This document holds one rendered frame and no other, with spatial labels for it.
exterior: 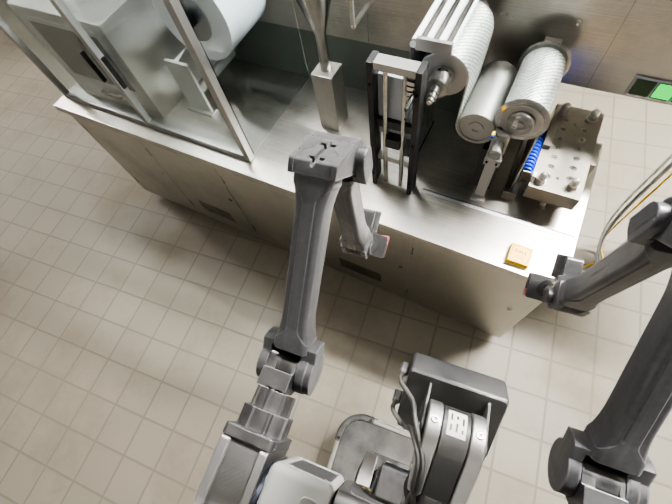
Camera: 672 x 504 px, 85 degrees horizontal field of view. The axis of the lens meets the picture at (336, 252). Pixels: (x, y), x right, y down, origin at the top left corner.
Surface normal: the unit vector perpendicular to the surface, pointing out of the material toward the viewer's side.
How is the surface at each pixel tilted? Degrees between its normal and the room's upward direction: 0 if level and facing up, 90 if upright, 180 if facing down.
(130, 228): 0
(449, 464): 44
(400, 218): 0
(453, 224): 0
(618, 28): 90
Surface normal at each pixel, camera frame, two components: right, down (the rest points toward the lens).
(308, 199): -0.32, 0.29
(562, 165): -0.12, -0.44
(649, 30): -0.45, 0.83
